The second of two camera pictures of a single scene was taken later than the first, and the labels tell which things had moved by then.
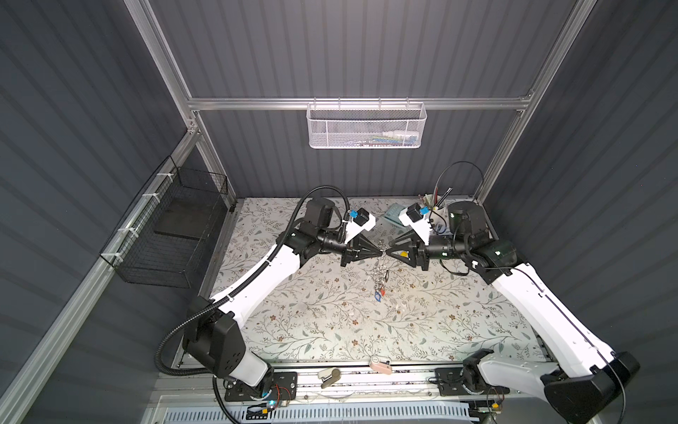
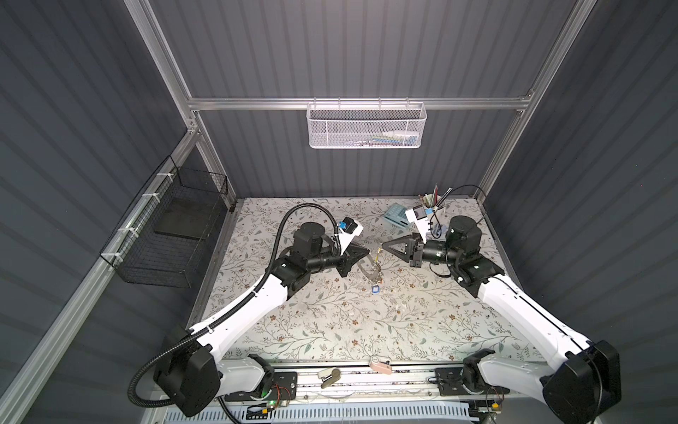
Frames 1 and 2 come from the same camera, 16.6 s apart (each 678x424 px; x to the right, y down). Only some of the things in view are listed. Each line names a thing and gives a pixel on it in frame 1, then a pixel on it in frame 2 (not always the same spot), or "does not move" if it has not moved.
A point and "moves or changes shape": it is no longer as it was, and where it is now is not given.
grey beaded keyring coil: (380, 271) moves or changes shape
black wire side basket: (165, 240) does not move
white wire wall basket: (365, 124) does not move
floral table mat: (384, 309) does not move
